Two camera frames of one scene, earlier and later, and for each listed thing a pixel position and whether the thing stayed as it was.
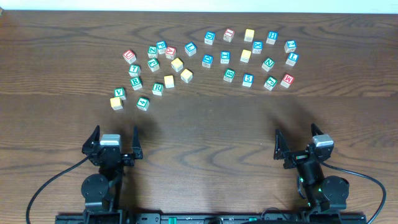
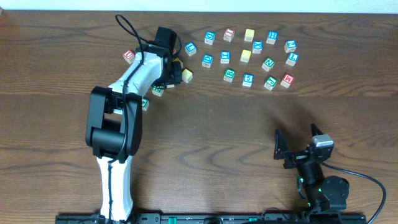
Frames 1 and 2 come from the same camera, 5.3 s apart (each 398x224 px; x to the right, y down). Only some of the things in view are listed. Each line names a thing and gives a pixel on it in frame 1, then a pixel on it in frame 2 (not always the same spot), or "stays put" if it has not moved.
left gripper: [112, 154] → [176, 73]
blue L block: [292, 59] stays put
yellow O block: [245, 55] stays put
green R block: [157, 88] stays put
